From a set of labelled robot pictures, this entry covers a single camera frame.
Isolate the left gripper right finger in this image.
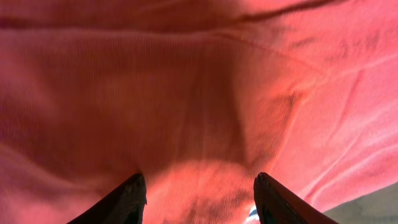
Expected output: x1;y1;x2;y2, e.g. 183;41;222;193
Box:
254;172;337;224

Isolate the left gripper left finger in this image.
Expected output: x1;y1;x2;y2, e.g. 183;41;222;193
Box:
68;174;147;224

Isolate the red orange polo shirt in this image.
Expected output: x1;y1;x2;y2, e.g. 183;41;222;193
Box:
1;0;397;223

